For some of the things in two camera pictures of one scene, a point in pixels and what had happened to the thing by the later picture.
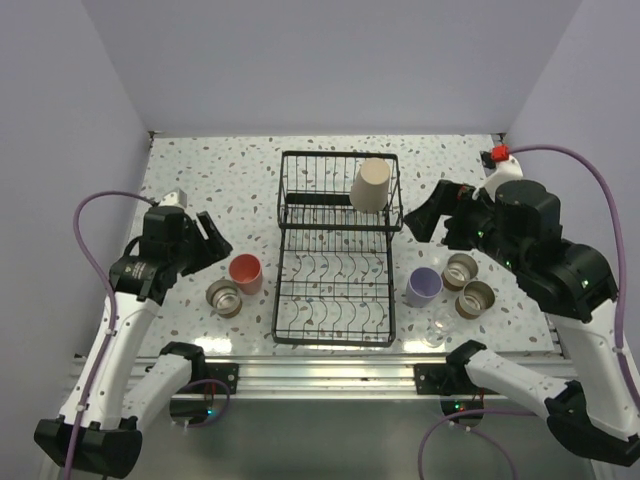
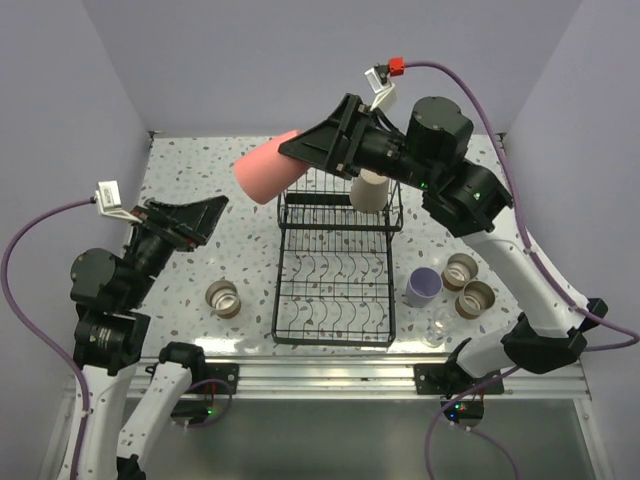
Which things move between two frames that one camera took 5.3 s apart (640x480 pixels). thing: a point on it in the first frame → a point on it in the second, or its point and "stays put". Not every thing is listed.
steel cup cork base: x=224 y=298 stays put
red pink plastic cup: x=246 y=272 → x=265 y=173
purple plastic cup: x=424 y=287 stays put
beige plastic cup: x=369 y=190 stays put
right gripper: x=424 y=220 → x=337 y=141
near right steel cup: x=475 y=298 stays put
